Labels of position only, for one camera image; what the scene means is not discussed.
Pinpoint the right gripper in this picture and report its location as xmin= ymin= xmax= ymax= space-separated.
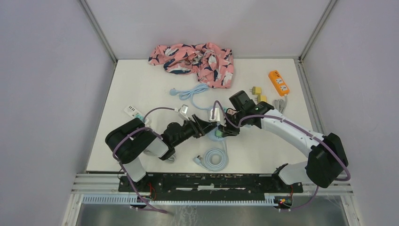
xmin=218 ymin=110 xmax=247 ymax=136

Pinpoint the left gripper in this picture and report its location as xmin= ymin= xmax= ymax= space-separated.
xmin=172 ymin=114 xmax=217 ymax=147

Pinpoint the green adapter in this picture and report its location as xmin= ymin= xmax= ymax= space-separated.
xmin=215 ymin=130 xmax=223 ymax=138

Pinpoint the light blue strip cable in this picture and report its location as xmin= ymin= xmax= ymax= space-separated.
xmin=169 ymin=83 xmax=215 ymax=111

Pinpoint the blue round-socket cable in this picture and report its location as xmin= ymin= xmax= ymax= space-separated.
xmin=193 ymin=140 xmax=230 ymax=172

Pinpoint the yellow plug adapter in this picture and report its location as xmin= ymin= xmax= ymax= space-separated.
xmin=256 ymin=95 xmax=267 ymax=103
xmin=250 ymin=86 xmax=262 ymax=95

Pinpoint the orange power strip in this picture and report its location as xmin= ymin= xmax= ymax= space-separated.
xmin=268 ymin=70 xmax=290 ymax=97

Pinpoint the round blue socket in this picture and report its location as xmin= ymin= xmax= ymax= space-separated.
xmin=207 ymin=128 xmax=225 ymax=142

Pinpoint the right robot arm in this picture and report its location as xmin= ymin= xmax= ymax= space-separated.
xmin=220 ymin=90 xmax=351 ymax=192

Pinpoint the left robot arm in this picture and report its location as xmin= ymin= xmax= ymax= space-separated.
xmin=105 ymin=114 xmax=217 ymax=192

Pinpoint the pink adapter on strip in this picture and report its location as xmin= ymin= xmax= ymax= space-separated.
xmin=226 ymin=108 xmax=236 ymax=115

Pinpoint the teal adapter on white strip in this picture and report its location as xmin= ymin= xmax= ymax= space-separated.
xmin=136 ymin=115 xmax=145 ymax=122

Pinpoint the pink patterned cloth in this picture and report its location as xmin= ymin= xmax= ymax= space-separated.
xmin=148 ymin=42 xmax=234 ymax=89

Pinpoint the white power strip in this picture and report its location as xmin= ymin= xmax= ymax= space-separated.
xmin=123 ymin=105 xmax=142 ymax=119

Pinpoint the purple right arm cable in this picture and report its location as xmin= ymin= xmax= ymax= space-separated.
xmin=210 ymin=99 xmax=351 ymax=211

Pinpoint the grey white-strip cable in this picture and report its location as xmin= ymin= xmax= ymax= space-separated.
xmin=143 ymin=149 xmax=177 ymax=164

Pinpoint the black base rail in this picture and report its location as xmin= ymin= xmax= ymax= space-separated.
xmin=118 ymin=172 xmax=303 ymax=201

